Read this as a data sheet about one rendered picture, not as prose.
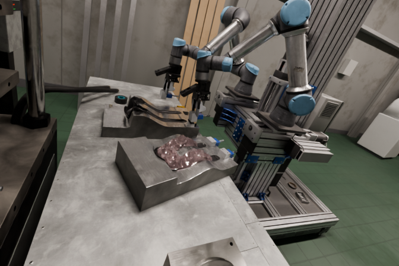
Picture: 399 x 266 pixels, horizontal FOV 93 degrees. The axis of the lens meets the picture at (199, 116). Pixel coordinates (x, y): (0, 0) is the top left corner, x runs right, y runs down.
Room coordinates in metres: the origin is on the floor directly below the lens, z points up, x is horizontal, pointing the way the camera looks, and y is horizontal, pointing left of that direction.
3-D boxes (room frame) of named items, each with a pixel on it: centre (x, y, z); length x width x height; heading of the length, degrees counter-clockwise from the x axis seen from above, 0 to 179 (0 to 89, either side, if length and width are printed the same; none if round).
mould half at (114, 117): (0.97, 0.26, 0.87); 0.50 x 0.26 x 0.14; 119
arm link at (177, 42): (1.24, 0.26, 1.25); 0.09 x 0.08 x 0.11; 134
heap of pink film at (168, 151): (0.71, 0.01, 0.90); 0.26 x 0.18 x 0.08; 137
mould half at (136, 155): (0.70, 0.01, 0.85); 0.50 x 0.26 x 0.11; 137
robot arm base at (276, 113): (1.12, -0.49, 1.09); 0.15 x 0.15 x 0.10
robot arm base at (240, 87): (1.57, -0.28, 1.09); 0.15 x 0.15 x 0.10
